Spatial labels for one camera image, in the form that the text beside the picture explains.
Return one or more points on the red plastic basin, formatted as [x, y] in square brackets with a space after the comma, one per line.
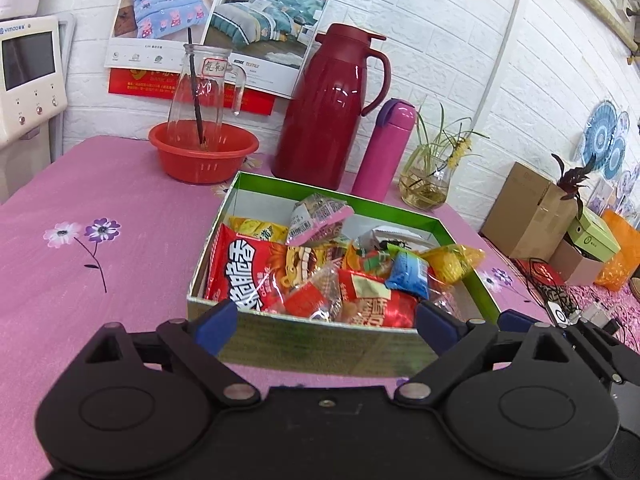
[200, 165]

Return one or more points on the white dispenser with screen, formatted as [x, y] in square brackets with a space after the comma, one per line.
[30, 85]

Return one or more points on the white wall pipe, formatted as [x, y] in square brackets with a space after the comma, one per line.
[500, 35]

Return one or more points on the green and white cardboard box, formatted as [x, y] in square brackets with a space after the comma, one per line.
[310, 345]

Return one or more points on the translucent yellow snack packet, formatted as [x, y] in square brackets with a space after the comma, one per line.
[452, 262]

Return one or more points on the pink flowered tablecloth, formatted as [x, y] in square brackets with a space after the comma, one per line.
[125, 260]

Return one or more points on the wooden wall strip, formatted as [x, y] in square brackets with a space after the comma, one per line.
[590, 2]

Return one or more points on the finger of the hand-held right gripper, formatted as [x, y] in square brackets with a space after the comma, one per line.
[511, 319]

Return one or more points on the green snack packet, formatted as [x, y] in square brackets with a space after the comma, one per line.
[377, 262]

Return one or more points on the large brown cardboard box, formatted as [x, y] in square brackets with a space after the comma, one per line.
[525, 210]

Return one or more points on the clear pink label snack packet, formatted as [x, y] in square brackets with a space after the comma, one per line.
[317, 217]

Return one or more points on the glass vase with plant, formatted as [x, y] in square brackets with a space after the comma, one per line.
[427, 185]

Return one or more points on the shiny red snack packet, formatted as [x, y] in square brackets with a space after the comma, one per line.
[380, 305]

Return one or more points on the purple leaf plant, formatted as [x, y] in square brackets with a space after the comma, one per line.
[575, 180]

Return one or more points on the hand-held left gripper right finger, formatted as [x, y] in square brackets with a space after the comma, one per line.
[435, 325]

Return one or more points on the black stirring stick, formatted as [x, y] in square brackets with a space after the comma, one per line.
[195, 90]

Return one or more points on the yellow brown cartoon snack packet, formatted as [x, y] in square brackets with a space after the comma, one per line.
[310, 260]

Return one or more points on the small blue decorative plate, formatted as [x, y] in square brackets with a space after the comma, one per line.
[615, 157]

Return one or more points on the yellow printed snack packet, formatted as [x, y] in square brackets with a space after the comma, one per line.
[255, 230]

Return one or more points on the bedding wall poster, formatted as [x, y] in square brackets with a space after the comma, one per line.
[265, 20]

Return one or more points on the large blue decorative plate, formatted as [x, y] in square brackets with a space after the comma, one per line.
[599, 130]

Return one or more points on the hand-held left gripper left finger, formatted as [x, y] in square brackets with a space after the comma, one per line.
[217, 317]

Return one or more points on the pink thermos bottle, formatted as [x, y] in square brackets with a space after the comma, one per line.
[385, 160]

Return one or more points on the glass pitcher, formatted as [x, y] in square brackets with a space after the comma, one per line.
[210, 90]

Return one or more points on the small green and white box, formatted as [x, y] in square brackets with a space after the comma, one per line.
[595, 235]

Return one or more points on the white and black snack packet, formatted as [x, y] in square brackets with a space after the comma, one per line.
[400, 237]

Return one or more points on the small brown cardboard box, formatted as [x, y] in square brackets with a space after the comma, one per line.
[575, 265]

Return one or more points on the blue snack packet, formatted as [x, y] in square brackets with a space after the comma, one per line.
[407, 275]

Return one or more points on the small red clear snack packet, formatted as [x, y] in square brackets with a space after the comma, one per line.
[310, 300]

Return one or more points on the red paper wall strip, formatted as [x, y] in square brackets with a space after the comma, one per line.
[140, 87]

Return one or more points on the white charger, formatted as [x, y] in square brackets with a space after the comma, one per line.
[555, 311]

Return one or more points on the dark red thermos jug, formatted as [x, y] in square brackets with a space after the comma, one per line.
[325, 110]

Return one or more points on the large red snack packet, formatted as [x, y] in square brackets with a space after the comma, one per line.
[240, 270]

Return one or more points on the orange mesh bag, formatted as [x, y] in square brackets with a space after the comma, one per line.
[622, 255]

